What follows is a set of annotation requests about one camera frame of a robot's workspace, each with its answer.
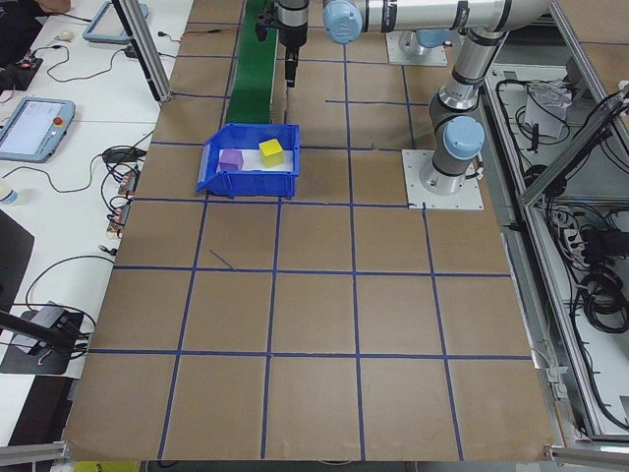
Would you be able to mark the small circuit board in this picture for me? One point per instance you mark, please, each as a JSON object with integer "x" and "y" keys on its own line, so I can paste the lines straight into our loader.
{"x": 129, "y": 183}
{"x": 119, "y": 216}

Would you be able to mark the black power brick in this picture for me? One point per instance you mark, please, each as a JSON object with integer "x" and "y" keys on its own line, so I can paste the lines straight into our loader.
{"x": 597, "y": 243}

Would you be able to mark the black monitor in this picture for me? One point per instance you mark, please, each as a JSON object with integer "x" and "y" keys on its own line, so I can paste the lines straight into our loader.
{"x": 10, "y": 255}

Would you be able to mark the blue plastic storage bin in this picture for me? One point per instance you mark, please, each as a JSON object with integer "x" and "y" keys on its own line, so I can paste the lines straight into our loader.
{"x": 255, "y": 184}

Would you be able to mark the yellow foam cube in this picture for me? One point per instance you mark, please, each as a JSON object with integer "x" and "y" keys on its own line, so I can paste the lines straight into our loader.
{"x": 271, "y": 152}

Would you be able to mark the grey metal bracket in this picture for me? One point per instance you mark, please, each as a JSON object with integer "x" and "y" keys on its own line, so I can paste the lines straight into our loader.
{"x": 555, "y": 386}

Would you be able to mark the white power strip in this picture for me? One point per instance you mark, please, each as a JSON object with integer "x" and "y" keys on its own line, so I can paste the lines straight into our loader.
{"x": 570, "y": 236}

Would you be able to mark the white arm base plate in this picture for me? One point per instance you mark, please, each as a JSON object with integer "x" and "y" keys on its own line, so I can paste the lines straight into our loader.
{"x": 427, "y": 58}
{"x": 467, "y": 196}

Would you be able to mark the aluminium profile bar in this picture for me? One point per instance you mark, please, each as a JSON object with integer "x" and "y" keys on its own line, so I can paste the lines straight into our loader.
{"x": 34, "y": 451}
{"x": 589, "y": 454}

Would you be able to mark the person in black clothes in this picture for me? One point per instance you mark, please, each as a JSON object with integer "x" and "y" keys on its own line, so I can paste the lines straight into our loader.
{"x": 15, "y": 29}

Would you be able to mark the blue-grey teach pendant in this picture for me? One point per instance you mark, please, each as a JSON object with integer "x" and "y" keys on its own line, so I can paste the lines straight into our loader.
{"x": 29, "y": 128}
{"x": 105, "y": 22}

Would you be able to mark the black controller box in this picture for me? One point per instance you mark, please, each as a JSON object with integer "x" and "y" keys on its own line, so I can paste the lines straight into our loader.
{"x": 29, "y": 66}

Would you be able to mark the black stand pole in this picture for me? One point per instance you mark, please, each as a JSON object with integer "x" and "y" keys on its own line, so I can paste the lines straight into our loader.
{"x": 29, "y": 326}

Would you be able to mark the white box with crumpled paper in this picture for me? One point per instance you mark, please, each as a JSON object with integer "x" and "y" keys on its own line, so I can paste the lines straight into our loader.
{"x": 545, "y": 118}

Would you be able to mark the aluminium profile post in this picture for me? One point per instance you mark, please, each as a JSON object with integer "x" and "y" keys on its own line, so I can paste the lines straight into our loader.
{"x": 146, "y": 54}

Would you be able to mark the white computer mouse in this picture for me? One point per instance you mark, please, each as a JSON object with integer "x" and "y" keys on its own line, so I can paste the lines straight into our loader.
{"x": 64, "y": 35}

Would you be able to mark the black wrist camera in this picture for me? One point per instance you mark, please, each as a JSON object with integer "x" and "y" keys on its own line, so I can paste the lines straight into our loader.
{"x": 264, "y": 22}

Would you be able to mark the purple foam cube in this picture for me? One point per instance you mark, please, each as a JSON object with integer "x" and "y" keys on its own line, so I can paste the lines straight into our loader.
{"x": 231, "y": 160}

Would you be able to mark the metal bar frame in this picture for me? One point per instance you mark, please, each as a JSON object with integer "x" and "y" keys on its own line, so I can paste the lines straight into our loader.
{"x": 580, "y": 143}

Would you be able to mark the green conveyor belt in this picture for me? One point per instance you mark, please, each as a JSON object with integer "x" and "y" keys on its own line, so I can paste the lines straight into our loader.
{"x": 250, "y": 74}

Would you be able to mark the black stand base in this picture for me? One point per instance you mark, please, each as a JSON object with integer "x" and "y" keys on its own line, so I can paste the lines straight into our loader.
{"x": 39, "y": 364}

